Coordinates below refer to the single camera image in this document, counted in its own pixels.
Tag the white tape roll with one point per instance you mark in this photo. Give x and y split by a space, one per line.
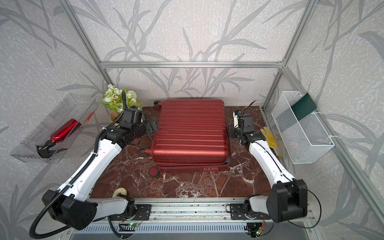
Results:
119 191

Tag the clear plastic wall bin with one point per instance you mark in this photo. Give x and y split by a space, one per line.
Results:
71 107

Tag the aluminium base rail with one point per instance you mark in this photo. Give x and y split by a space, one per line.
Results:
201 209

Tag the beige flower pot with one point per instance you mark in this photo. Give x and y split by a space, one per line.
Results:
114 115

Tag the white wire mesh basket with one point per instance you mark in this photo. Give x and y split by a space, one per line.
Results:
306 140

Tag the red hard-shell suitcase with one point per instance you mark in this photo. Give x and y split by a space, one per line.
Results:
192 136

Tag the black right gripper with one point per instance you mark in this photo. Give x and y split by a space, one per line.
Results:
231 132

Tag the white green artificial flowers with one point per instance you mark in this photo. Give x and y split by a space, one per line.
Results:
113 99

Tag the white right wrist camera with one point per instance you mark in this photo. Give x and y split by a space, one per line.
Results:
238 118

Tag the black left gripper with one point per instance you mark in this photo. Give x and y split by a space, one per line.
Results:
150 129

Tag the yellow rubber glove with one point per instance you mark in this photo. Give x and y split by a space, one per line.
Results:
271 140

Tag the dark green card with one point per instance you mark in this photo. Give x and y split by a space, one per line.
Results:
304 107

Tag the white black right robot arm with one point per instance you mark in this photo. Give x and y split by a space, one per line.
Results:
276 177

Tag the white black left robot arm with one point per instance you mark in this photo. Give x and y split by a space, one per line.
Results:
71 203

